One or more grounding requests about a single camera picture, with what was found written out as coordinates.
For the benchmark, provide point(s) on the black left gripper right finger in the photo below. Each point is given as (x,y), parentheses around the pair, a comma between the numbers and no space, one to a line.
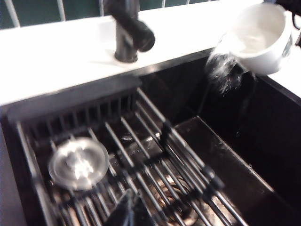
(147,215)

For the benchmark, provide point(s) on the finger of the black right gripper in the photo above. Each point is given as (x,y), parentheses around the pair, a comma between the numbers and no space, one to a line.
(288,4)
(298,37)

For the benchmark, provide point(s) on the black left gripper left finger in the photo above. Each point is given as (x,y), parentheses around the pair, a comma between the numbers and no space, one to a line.
(118,212)

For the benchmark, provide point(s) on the white Starbucks logo mug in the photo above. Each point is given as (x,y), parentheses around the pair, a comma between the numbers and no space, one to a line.
(261,44)

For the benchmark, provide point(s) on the metal sink drain hole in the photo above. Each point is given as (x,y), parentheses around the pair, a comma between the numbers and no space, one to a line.
(175,195)

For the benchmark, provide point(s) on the black rod sink drain rack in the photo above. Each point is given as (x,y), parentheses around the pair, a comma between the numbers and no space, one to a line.
(141,150)

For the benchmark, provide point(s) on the poured water stream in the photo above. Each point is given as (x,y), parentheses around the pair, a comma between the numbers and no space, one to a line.
(223,70)

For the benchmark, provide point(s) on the black kitchen sink basin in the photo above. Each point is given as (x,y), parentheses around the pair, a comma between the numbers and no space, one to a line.
(258,131)

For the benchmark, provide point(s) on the dark metal faucet spout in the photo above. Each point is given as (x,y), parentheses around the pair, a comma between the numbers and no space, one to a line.
(123,44)

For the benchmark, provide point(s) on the clear glass lid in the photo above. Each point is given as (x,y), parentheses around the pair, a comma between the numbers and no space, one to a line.
(78,163)

